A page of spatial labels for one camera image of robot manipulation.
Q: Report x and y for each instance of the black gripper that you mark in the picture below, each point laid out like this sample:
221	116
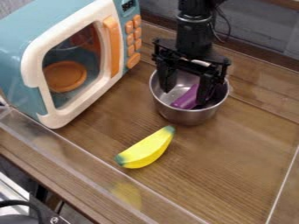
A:
208	66

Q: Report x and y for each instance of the purple toy eggplant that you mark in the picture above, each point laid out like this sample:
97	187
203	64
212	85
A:
187	100

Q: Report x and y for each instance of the silver metal pot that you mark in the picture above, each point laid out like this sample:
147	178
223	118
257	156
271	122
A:
188	117

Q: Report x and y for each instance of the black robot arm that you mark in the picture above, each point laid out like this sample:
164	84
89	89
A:
189	53

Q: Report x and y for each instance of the yellow toy banana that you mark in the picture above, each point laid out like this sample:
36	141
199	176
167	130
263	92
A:
147	150

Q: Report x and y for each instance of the orange microwave turntable plate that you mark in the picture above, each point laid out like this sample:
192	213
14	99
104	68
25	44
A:
64	76

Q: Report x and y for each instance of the blue toy microwave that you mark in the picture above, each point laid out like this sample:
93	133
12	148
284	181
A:
94	32

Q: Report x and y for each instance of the black clamp bracket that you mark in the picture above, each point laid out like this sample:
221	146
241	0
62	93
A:
49	217

